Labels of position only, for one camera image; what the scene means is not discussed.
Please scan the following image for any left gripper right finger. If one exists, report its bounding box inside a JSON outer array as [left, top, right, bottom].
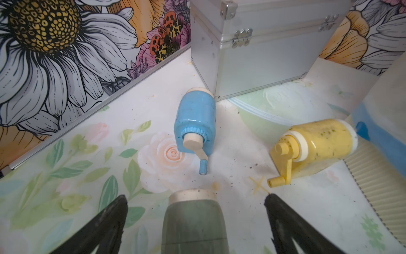
[[264, 194, 343, 254]]

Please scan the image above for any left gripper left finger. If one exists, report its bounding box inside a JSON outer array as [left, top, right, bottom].
[[52, 195, 129, 254]]

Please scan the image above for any translucent green shavings tray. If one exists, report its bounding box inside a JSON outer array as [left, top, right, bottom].
[[161, 189, 229, 254]]

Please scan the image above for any blue pencil sharpener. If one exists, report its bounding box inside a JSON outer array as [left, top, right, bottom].
[[174, 87, 216, 176]]

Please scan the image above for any yellow pencil sharpener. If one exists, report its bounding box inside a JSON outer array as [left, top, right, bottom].
[[267, 119, 358, 188]]

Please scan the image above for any white lined trash bin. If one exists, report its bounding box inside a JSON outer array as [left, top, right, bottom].
[[344, 54, 406, 245]]

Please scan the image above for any pale green round lid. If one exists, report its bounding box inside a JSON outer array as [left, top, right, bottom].
[[229, 79, 372, 145]]

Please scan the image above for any silver aluminium case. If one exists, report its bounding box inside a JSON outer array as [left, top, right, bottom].
[[190, 0, 352, 101]]

